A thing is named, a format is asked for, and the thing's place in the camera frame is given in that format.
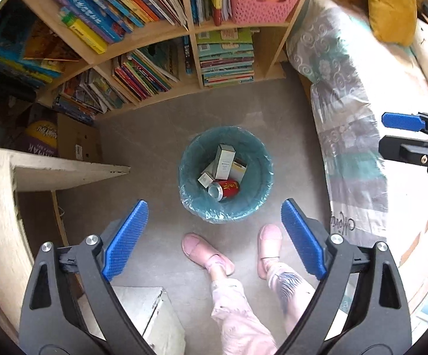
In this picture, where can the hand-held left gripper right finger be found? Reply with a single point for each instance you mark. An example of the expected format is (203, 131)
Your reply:
(302, 236)

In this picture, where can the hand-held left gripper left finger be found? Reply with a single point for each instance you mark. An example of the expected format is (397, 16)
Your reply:
(125, 240)

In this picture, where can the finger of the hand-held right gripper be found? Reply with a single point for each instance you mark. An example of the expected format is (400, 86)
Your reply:
(402, 121)
(402, 151)

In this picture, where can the teal trash bin with liner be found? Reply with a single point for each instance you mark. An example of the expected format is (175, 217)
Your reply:
(258, 192)

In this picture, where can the red drink can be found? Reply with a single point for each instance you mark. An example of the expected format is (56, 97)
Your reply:
(230, 188)

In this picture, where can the small white boxes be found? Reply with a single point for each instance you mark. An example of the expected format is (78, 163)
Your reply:
(238, 172)

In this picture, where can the small white pink box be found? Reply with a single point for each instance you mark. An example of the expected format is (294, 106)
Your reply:
(204, 180)

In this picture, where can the tall white box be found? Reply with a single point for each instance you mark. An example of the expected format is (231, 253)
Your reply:
(224, 162)

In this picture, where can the person's right pink shoe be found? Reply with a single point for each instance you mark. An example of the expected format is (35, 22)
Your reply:
(269, 244)

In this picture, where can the person's pink shoe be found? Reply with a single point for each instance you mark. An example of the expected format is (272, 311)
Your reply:
(269, 244)
(203, 251)

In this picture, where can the person's right leg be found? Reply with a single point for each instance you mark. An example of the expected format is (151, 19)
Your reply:
(291, 288)

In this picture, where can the person's leg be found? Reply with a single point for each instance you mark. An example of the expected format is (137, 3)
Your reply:
(236, 310)
(291, 288)

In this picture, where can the grey green printed blanket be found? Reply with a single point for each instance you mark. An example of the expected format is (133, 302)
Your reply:
(339, 118)

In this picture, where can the yellow pillow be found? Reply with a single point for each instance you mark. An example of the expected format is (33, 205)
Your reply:
(391, 7)

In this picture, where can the person's left pink shoe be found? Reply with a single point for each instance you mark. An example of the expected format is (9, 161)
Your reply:
(203, 251)

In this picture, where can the person's left leg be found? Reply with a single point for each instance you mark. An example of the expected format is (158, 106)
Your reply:
(236, 310)

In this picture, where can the brown cardboard box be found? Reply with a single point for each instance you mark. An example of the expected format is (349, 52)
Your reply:
(81, 140)

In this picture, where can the purple yellow toy box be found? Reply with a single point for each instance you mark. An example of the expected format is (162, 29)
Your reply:
(42, 135)

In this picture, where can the stack of teal books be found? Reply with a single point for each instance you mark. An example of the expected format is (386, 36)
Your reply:
(225, 59)

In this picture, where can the curved wooden bookshelf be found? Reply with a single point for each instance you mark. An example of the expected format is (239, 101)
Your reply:
(236, 29)

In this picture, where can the pile of large picture books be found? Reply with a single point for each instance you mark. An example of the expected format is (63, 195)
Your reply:
(25, 51)

